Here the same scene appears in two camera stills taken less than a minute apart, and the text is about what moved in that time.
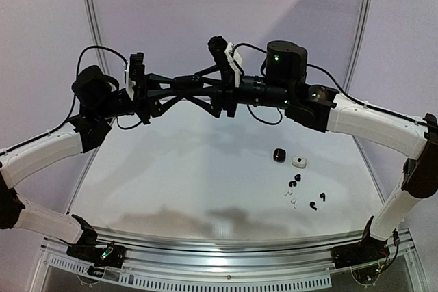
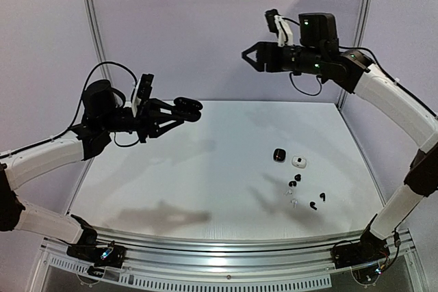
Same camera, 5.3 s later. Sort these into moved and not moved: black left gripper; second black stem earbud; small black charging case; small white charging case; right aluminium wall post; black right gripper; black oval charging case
Moved: black left gripper; black oval charging case; black right gripper
Not moved: second black stem earbud; right aluminium wall post; small black charging case; small white charging case
